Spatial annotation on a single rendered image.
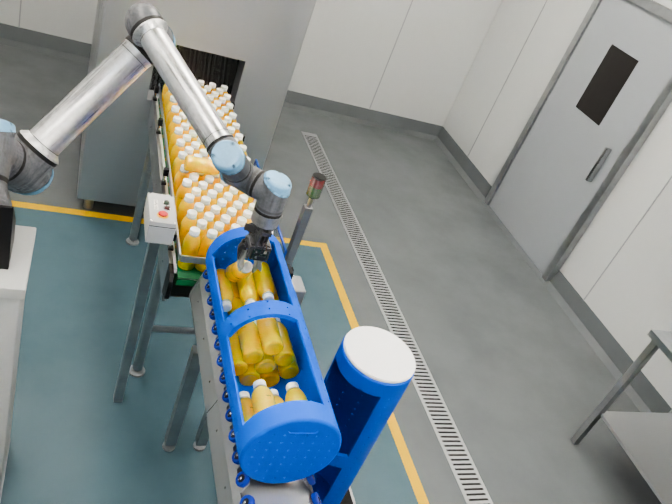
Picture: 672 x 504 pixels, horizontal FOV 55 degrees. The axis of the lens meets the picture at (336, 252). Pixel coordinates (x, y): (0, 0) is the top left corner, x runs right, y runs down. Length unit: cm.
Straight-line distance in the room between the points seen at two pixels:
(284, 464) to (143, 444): 136
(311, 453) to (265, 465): 13
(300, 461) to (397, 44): 561
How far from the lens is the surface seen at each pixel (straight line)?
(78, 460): 307
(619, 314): 526
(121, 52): 226
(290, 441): 180
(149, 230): 250
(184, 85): 199
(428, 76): 727
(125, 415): 323
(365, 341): 237
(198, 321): 245
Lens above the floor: 248
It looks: 32 degrees down
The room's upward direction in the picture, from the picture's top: 23 degrees clockwise
